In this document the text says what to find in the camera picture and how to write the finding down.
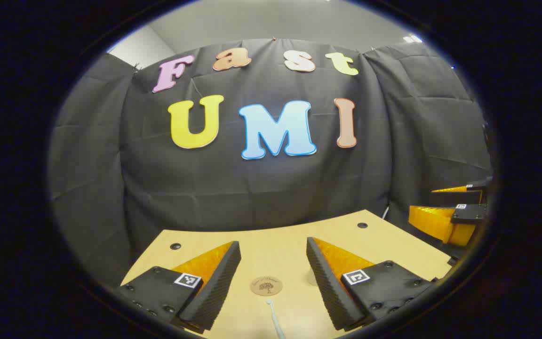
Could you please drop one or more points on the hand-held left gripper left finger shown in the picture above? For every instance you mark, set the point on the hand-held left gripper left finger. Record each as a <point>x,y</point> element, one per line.
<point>217,292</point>

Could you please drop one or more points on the wooden desktop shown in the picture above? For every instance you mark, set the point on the wooden desktop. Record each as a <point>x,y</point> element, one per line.
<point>271,249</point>

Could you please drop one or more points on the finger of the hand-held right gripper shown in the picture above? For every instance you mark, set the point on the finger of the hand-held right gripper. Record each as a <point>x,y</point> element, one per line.
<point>471,214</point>
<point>454,197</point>

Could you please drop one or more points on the white toothbrush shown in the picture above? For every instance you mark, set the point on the white toothbrush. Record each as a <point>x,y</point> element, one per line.
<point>274,318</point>

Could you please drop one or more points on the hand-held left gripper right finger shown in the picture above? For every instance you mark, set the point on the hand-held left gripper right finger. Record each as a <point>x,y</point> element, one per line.
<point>327,292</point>

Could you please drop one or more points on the black backdrop cloth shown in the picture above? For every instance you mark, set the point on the black backdrop cloth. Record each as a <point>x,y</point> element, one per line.
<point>252,188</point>

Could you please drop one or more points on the ceiling light panel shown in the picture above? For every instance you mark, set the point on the ceiling light panel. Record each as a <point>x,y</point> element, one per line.
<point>412,39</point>

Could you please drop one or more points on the round wooden coaster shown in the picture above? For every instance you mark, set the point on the round wooden coaster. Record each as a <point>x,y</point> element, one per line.
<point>266,286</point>

